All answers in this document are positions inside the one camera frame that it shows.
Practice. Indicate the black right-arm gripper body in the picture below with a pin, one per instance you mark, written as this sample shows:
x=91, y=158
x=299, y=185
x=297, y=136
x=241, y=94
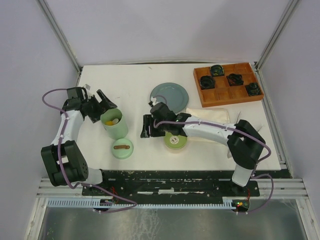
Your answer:
x=160, y=130

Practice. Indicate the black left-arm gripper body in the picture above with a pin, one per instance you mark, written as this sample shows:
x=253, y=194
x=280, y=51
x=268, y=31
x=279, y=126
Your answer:
x=94, y=108

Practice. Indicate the mint green cup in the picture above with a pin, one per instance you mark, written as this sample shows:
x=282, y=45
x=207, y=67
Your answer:
x=117, y=131

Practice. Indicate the rice ball with seaweed band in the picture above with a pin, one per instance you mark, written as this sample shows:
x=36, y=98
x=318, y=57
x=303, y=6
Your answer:
x=115, y=121

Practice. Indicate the lime green round lid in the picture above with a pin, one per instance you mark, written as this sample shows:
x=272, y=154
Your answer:
x=174, y=138

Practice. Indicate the mint lid with brown handle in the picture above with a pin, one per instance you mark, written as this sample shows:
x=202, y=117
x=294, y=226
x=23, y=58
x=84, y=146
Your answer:
x=122, y=148

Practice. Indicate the beige steel lunch bowl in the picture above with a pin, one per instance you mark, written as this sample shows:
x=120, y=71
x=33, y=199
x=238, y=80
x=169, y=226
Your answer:
x=175, y=147

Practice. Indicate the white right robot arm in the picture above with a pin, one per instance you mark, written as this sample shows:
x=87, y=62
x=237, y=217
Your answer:
x=246, y=145

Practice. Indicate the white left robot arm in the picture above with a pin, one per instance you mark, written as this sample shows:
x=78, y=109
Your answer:
x=63, y=160

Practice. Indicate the blue-grey ceramic plate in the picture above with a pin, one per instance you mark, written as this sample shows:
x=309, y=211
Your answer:
x=172, y=94

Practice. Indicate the dark rolled item left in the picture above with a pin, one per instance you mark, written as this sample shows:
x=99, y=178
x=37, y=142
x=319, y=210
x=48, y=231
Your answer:
x=207, y=82

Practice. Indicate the dark rolled item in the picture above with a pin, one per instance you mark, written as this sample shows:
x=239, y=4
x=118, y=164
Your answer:
x=235, y=79
x=253, y=89
x=207, y=82
x=216, y=70

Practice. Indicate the white folded cloth napkin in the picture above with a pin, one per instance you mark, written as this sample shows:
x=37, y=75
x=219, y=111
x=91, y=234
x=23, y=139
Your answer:
x=220, y=115

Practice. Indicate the wooden compartment tray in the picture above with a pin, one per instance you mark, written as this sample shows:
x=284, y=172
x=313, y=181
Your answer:
x=223, y=94

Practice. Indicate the dark rolled item far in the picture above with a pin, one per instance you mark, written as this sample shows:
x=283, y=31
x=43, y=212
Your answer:
x=216, y=70

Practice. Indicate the dark rolled item middle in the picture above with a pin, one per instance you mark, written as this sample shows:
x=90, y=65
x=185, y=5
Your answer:
x=235, y=79

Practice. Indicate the dark rolled item right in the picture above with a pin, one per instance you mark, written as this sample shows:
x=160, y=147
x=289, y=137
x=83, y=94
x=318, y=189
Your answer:
x=253, y=89

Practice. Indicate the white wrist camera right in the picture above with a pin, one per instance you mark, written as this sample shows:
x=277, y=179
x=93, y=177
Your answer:
x=153, y=101

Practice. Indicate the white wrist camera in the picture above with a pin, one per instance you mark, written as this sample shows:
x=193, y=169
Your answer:
x=87, y=91
x=153, y=101

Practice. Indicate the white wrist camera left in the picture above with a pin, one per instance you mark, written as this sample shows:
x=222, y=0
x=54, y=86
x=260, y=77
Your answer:
x=87, y=91

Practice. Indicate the aluminium frame post left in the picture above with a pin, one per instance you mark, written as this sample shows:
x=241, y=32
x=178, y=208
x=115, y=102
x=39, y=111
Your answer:
x=48, y=13

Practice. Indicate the aluminium frame post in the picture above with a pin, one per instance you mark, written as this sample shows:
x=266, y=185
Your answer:
x=280, y=27
x=48, y=13

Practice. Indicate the white cable duct strip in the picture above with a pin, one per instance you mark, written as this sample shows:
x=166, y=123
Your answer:
x=105, y=203

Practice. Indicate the aluminium frame post right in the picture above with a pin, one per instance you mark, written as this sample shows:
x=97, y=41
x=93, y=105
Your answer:
x=280, y=27

